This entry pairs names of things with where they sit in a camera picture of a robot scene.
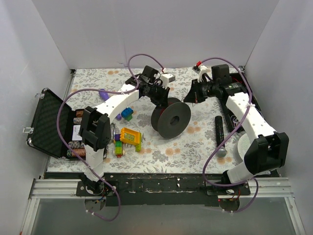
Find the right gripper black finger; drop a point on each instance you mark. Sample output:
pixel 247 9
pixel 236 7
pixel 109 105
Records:
pixel 193 90
pixel 191 98

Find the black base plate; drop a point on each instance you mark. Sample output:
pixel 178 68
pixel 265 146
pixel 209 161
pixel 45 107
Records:
pixel 169 189

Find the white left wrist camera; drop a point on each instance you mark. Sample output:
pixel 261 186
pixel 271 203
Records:
pixel 167 78

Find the black perforated cable spool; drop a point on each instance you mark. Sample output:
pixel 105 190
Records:
pixel 172 120

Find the black three-compartment bin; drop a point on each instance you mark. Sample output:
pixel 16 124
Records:
pixel 230 118

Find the yellow and green brick build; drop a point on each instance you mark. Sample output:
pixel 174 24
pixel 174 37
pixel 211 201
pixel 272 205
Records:
pixel 132 137

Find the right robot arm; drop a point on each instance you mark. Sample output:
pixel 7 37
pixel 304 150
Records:
pixel 268 148

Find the multicolour brick tower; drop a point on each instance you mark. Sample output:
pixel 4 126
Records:
pixel 119 150

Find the black poker chip case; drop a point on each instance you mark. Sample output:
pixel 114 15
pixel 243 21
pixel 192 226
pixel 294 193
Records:
pixel 55 134

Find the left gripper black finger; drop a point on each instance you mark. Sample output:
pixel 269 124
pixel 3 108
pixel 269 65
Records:
pixel 164 98
pixel 160 103

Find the black sparkly microphone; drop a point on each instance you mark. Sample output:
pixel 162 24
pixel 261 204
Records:
pixel 219 132

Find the aluminium frame rail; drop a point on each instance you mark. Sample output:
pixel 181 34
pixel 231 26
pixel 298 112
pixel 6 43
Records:
pixel 53 189

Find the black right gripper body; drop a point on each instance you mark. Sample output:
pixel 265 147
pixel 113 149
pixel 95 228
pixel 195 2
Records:
pixel 194 90

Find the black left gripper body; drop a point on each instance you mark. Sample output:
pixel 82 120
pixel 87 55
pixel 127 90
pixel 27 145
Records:
pixel 161 94

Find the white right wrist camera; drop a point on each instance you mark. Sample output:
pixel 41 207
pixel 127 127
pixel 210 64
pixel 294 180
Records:
pixel 201 70

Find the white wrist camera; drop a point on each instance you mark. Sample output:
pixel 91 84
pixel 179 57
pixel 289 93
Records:
pixel 167 78
pixel 201 70

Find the blue and green brick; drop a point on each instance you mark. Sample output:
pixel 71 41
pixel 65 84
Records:
pixel 127 114

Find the floral patterned table mat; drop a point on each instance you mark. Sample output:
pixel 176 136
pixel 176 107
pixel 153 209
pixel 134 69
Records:
pixel 188 153

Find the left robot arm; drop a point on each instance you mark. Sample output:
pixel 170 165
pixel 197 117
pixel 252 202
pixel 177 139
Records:
pixel 96 122

